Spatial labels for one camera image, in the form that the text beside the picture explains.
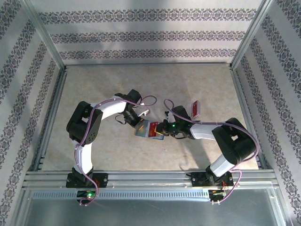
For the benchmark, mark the red credit card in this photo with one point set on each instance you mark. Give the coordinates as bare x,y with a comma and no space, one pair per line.
152,130

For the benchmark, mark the blue card holder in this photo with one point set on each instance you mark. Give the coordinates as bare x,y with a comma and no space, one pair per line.
141,133

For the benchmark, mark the clear plastic card box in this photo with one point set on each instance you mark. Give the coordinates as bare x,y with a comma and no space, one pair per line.
188,106

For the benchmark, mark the stack of red cards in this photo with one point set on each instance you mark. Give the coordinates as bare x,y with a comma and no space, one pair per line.
196,110

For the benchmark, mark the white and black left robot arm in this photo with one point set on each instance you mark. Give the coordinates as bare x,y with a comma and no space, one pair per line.
82,122

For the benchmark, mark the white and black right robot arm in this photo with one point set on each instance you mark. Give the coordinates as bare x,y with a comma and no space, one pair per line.
235,141

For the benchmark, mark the controller board with green light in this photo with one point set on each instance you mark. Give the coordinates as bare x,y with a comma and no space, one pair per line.
89,195

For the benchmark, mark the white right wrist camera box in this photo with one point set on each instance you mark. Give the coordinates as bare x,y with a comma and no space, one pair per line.
168,115

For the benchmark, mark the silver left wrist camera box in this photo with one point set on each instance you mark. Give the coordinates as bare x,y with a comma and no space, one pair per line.
144,112

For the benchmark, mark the aluminium rear rail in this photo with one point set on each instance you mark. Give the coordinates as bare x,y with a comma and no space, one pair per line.
148,64

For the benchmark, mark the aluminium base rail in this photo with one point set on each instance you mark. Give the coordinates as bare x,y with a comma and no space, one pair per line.
150,179

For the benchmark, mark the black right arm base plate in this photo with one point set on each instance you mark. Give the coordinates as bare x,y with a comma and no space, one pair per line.
197,181

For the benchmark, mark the aluminium side rail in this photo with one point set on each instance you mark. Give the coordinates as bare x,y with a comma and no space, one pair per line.
57,94
241,94

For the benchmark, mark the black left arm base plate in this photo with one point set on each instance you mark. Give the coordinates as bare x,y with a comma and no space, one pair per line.
103,180

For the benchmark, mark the aluminium frame post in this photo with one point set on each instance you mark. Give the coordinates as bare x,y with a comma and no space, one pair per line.
43,30
251,30

